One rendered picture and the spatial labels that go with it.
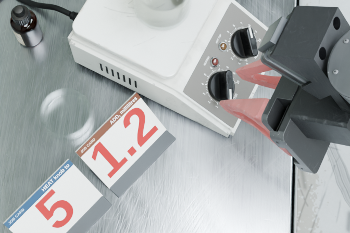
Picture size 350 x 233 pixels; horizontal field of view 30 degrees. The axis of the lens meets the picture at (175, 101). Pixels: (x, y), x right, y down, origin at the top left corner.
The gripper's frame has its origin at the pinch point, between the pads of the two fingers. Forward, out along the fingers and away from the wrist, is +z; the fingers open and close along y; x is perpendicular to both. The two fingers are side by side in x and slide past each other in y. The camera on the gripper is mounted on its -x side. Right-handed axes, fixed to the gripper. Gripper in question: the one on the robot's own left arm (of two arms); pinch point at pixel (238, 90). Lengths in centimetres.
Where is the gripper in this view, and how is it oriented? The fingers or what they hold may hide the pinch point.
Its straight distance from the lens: 60.3
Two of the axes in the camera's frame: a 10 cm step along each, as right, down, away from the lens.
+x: 5.5, 5.2, 6.5
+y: -4.5, 8.4, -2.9
